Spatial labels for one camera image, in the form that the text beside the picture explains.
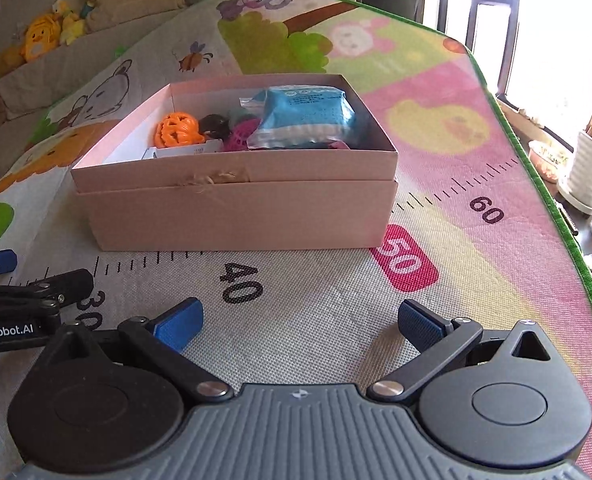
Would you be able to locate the small yellow plush toy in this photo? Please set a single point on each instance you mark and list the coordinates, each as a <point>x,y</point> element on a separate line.
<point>71,25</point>

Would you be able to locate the white toy brick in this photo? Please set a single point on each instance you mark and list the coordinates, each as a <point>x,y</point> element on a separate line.
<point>186,150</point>

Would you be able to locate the pink bowl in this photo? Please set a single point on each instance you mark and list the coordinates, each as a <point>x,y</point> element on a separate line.
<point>548,161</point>

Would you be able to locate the beige sofa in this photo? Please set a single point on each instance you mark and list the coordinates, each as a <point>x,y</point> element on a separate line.
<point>6,105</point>

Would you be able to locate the large yellow duck plush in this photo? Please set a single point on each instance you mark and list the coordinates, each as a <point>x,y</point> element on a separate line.
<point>40,36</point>

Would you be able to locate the colourful cartoon play mat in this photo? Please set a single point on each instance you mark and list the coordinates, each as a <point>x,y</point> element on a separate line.
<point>326,290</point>

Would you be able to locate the pink plastic toy basket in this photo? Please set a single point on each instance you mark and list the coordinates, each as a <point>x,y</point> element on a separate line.
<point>241,140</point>

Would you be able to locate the pink cardboard box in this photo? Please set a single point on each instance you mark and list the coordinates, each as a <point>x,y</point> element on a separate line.
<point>241,210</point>

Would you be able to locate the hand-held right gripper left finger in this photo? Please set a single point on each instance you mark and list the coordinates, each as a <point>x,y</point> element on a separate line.
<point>178,324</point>

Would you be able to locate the orange plastic toy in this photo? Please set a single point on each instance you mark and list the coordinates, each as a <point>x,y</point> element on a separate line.
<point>177,131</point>

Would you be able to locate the blue tissue pack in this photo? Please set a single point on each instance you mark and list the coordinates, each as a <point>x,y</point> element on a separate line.
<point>306,115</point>

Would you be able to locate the white ribbed plant pot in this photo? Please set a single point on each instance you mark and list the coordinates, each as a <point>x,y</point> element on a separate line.
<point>588,170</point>

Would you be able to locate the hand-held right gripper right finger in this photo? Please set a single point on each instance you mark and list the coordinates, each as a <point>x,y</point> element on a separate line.
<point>421,325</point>

